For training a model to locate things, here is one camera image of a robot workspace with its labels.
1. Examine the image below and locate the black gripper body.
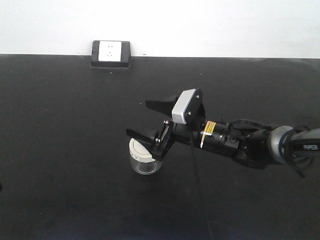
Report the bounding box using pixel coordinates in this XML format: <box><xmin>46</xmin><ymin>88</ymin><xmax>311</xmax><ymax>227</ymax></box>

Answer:
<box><xmin>150</xmin><ymin>118</ymin><xmax>203</xmax><ymax>161</ymax></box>

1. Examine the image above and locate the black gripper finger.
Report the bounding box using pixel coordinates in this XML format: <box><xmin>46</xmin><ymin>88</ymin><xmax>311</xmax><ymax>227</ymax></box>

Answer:
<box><xmin>145</xmin><ymin>95</ymin><xmax>178</xmax><ymax>118</ymax></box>
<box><xmin>125</xmin><ymin>128</ymin><xmax>160</xmax><ymax>150</ymax></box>

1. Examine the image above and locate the glass jar with white lid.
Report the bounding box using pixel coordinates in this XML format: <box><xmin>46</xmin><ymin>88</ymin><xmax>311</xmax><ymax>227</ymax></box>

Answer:
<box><xmin>128</xmin><ymin>138</ymin><xmax>162</xmax><ymax>176</ymax></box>

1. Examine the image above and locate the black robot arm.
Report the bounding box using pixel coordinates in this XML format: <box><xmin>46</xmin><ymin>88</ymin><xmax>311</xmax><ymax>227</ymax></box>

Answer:
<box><xmin>126</xmin><ymin>88</ymin><xmax>320</xmax><ymax>177</ymax></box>

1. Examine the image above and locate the black power socket box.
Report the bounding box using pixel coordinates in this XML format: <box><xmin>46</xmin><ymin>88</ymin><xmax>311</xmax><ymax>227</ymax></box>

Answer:
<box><xmin>90</xmin><ymin>40</ymin><xmax>132</xmax><ymax>69</ymax></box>

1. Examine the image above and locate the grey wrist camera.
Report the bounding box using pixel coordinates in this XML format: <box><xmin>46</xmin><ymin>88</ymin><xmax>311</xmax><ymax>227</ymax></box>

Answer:
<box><xmin>171</xmin><ymin>88</ymin><xmax>201</xmax><ymax>125</ymax></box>

